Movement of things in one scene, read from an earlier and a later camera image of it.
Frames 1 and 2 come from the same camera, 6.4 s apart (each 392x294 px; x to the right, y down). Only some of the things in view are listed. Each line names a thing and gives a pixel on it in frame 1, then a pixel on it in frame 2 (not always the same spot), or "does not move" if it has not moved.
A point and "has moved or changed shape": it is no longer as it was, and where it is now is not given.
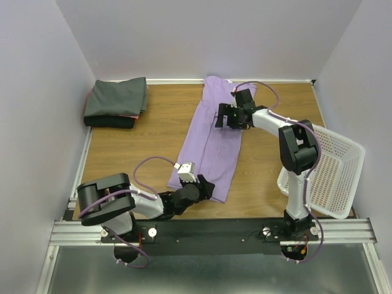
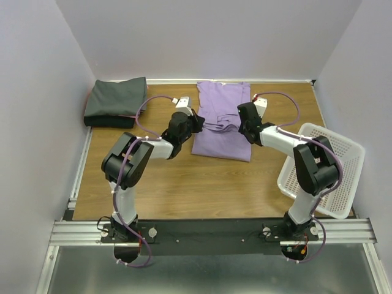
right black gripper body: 234,119 → 242,130
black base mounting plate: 206,236 does not move
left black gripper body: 203,193 → 192,125
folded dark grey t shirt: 108,100 does not move
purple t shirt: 211,151 has moved or changed shape
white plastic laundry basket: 332,187 does not move
